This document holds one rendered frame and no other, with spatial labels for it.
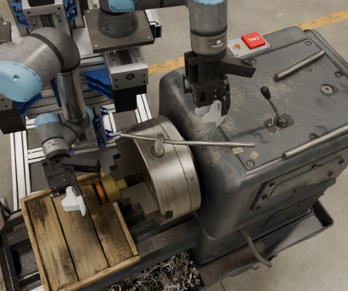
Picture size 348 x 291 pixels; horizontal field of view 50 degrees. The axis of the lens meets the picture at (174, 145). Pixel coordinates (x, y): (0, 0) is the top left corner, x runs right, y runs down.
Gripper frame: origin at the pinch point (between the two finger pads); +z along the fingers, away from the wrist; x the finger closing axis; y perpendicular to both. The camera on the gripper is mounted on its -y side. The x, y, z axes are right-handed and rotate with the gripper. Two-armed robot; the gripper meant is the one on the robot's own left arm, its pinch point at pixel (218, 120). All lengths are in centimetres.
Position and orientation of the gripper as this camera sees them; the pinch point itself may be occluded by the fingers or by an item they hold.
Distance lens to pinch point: 91.9
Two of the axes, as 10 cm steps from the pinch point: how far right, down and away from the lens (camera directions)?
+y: -9.0, 3.4, -2.6
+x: 4.2, 5.8, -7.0
